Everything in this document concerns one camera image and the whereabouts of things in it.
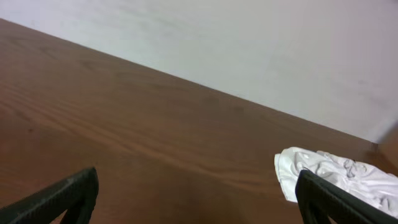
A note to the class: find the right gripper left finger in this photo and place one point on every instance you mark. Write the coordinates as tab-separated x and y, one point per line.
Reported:
73	197

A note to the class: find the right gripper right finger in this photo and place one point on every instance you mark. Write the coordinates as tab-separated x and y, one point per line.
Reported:
321	202

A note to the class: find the crumpled white garment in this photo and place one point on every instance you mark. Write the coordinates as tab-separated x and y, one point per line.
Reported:
364	181

